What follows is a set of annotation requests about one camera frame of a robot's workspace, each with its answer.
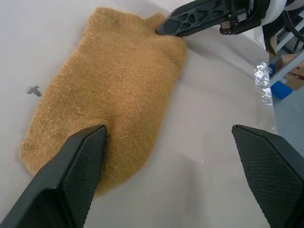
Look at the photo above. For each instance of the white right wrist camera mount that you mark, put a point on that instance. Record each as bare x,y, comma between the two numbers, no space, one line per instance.
273,10

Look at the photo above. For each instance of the blue box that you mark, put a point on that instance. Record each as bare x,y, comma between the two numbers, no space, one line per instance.
281,90

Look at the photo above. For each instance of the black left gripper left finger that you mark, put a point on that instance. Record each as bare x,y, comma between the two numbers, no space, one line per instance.
59,180

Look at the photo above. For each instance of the clear tape strip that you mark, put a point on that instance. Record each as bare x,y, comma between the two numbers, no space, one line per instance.
263,83

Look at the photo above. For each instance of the brown cardboard box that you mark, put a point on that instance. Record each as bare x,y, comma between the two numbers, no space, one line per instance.
295,76

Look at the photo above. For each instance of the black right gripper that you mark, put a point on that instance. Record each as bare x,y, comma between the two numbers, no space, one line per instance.
242,19

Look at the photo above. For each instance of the tan knitted sock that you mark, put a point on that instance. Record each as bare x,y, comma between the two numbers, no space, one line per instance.
107,83

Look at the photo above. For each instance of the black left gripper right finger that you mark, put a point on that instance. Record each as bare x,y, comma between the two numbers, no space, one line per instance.
273,175

